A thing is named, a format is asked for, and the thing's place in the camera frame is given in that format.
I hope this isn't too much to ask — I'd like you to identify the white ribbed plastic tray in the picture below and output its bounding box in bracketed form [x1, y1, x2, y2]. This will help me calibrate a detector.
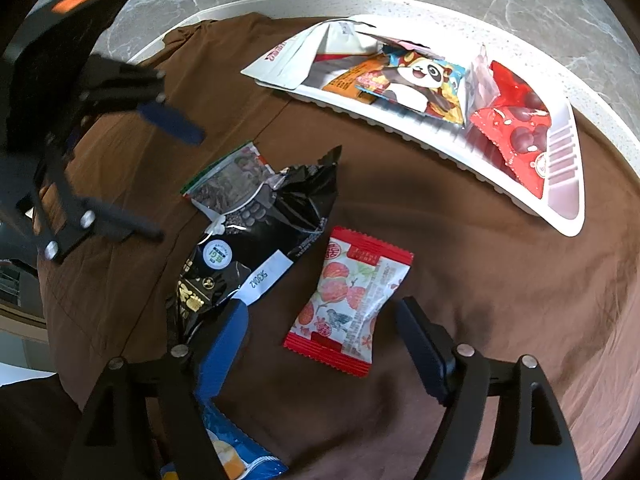
[255, 14, 586, 236]

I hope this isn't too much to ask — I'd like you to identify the panda cartoon snack packet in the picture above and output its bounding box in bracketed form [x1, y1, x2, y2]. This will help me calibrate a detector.
[356, 46, 468, 125]

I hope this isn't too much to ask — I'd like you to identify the green clear seed packet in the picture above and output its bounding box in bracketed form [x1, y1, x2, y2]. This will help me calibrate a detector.
[180, 142, 274, 219]

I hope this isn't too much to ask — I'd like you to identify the black cookie snack packet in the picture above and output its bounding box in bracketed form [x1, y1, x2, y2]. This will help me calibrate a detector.
[167, 146, 342, 344]

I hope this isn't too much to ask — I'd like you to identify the blue yellow cake packet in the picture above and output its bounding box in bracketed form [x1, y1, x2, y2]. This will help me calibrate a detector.
[159, 398, 292, 480]

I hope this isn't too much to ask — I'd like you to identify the red chocolate ball packet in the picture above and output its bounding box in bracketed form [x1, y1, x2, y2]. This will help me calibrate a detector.
[471, 61, 551, 198]

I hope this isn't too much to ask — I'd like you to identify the orange snack bar packet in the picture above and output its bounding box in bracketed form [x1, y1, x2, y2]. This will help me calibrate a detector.
[322, 54, 388, 104]

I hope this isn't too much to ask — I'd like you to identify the white red large snack packet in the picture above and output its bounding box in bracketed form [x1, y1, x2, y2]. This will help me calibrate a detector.
[241, 18, 378, 90]

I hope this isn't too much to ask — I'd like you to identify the red white fruit candy packet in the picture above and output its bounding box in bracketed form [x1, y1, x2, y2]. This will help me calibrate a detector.
[283, 226, 413, 377]

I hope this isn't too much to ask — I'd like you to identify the white plain snack packet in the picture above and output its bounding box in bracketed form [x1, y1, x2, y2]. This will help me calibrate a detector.
[465, 44, 500, 119]

